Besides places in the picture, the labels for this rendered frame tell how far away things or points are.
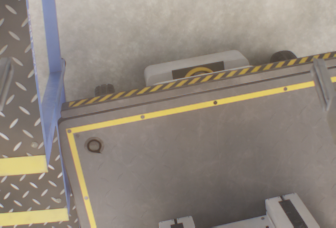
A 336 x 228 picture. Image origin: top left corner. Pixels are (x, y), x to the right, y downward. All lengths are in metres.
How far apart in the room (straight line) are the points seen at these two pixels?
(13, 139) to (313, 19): 0.95
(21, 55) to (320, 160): 0.77
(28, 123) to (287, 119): 0.61
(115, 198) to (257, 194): 0.33
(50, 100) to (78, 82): 0.35
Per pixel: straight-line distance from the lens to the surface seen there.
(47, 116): 1.03
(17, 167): 0.88
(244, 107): 1.18
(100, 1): 1.40
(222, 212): 1.28
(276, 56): 1.42
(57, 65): 1.31
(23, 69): 0.82
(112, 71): 1.44
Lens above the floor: 1.38
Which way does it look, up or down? 69 degrees down
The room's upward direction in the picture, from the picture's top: 159 degrees clockwise
